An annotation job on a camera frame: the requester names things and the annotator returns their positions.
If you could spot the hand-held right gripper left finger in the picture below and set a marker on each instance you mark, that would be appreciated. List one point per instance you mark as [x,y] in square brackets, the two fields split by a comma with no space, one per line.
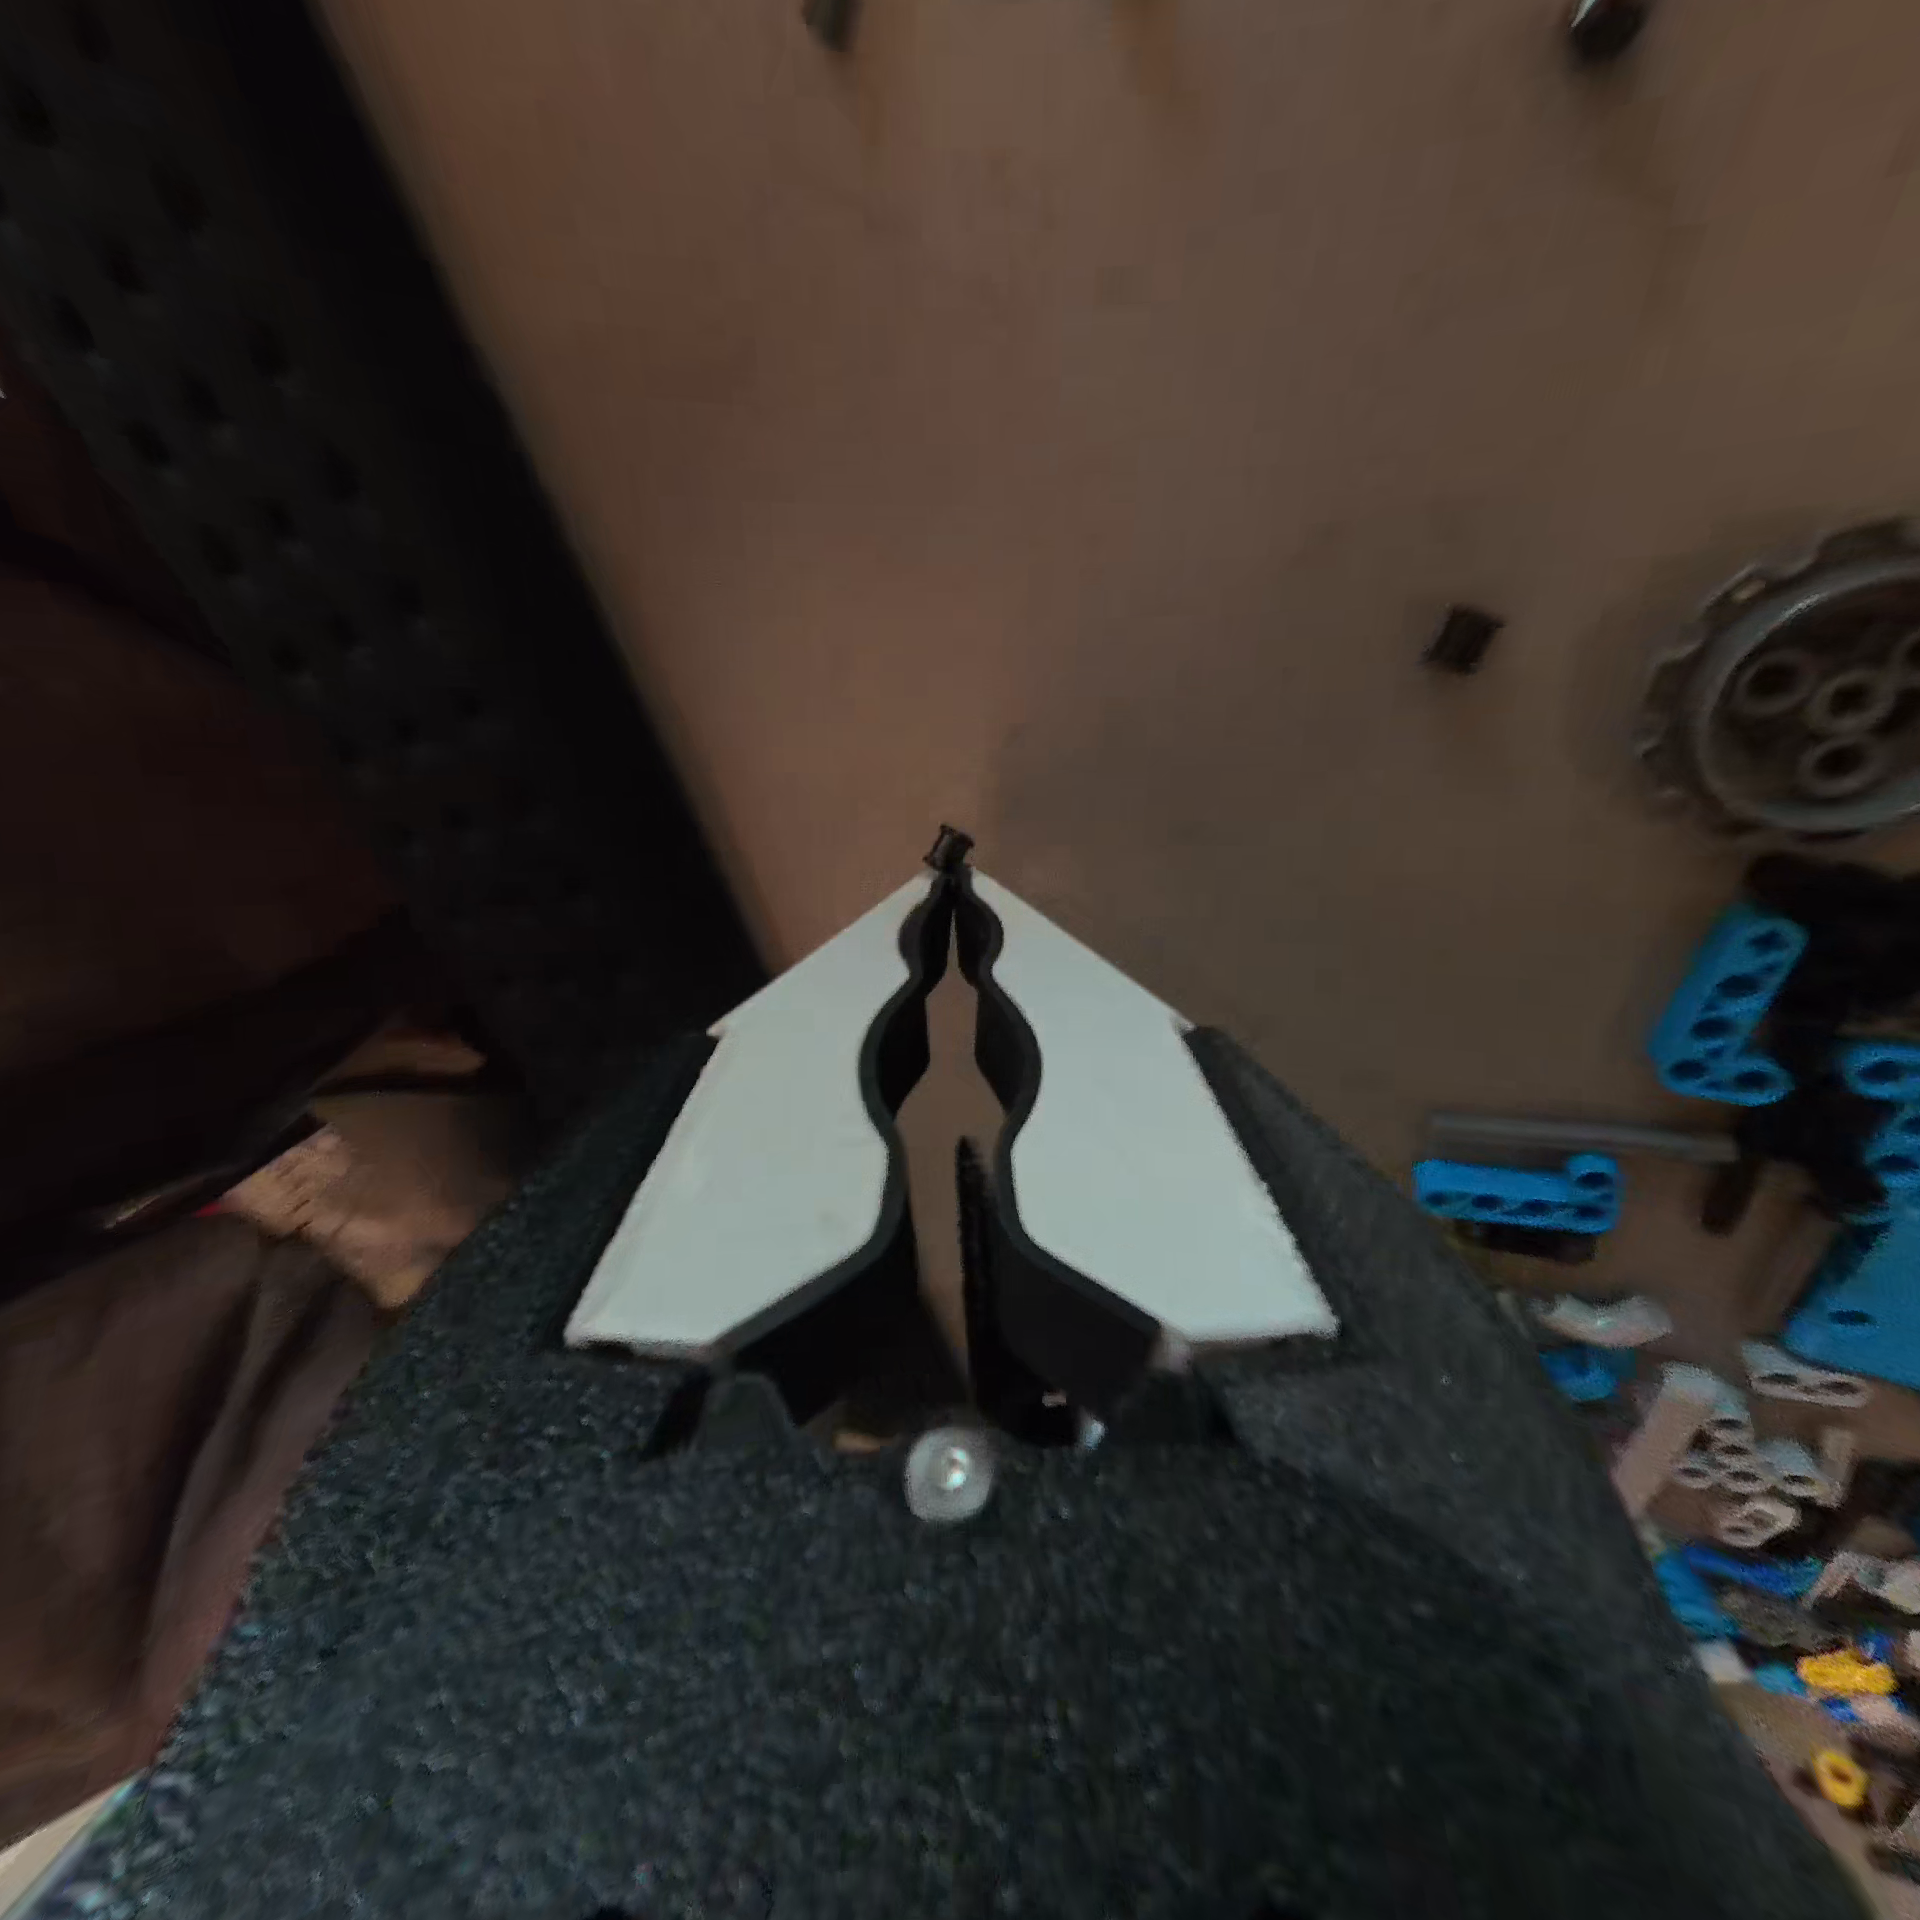
[735,1172]

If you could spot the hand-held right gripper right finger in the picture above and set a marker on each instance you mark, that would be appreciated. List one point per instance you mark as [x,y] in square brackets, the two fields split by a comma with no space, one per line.
[1154,1184]

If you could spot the grey desk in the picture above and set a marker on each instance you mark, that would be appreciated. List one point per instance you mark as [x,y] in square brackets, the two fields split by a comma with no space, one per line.
[1201,376]

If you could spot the person's brown clothing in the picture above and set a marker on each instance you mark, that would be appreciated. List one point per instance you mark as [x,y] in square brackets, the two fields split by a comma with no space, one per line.
[149,1425]

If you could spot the pile of toy brick pieces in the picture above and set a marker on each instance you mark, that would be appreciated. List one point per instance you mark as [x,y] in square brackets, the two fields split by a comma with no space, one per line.
[1770,1425]

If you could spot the grey toy gear wheel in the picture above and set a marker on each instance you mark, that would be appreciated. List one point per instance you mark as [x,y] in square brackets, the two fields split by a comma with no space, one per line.
[1799,692]

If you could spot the black perforated panel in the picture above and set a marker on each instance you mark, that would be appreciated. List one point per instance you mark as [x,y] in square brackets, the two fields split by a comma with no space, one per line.
[301,450]

